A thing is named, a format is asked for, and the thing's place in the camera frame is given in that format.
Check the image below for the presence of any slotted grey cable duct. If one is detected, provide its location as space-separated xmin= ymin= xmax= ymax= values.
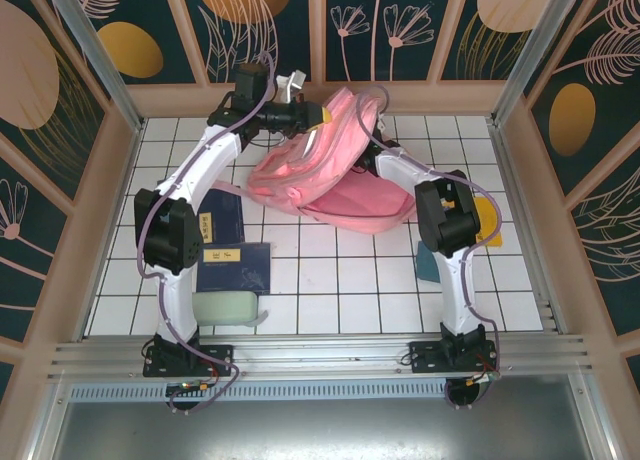
xmin=67 ymin=382 xmax=584 ymax=405

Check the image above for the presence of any long aluminium base rail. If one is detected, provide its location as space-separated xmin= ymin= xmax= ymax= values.
xmin=47 ymin=333 xmax=595 ymax=381

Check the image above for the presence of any plain teal booklet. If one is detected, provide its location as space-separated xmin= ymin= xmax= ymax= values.
xmin=415 ymin=242 xmax=441 ymax=284

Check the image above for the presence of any green pencil case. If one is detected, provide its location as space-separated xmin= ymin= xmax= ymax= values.
xmin=192 ymin=289 xmax=269 ymax=327

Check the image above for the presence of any navy notebook with yellow strip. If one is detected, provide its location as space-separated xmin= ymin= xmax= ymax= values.
xmin=199 ymin=188 xmax=246 ymax=244

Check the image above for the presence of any small circuit board with wires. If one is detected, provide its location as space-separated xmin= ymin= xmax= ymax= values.
xmin=167 ymin=379 xmax=214 ymax=397
xmin=462 ymin=369 xmax=502 ymax=385

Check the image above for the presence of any aluminium side rail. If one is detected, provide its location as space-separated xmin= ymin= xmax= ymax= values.
xmin=487 ymin=119 xmax=569 ymax=337

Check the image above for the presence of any grey metal sheet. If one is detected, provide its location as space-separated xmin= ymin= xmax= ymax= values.
xmin=47 ymin=399 xmax=599 ymax=460

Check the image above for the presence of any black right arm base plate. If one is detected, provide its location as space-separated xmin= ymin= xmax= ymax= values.
xmin=408 ymin=340 xmax=501 ymax=376

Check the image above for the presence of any yellow picture book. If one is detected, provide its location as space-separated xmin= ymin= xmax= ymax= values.
xmin=474 ymin=195 xmax=503 ymax=248

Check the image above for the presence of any aluminium corner post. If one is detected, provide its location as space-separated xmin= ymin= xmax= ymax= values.
xmin=489 ymin=0 xmax=586 ymax=126
xmin=42 ymin=0 xmax=147 ymax=134

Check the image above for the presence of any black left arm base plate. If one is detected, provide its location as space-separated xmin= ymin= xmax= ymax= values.
xmin=143 ymin=343 xmax=236 ymax=379

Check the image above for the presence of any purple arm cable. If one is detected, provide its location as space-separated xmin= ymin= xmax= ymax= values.
xmin=355 ymin=85 xmax=503 ymax=411
xmin=135 ymin=52 xmax=279 ymax=416

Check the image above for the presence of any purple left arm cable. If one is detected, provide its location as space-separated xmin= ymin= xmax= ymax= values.
xmin=135 ymin=52 xmax=279 ymax=416

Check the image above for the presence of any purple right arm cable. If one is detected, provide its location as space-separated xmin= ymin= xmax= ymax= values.
xmin=355 ymin=85 xmax=503 ymax=411

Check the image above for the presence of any navy notebook with flower drawing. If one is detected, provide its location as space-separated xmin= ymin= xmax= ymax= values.
xmin=195 ymin=242 xmax=272 ymax=296

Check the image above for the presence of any pink backpack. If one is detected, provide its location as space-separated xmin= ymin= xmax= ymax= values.
xmin=214 ymin=85 xmax=417 ymax=237

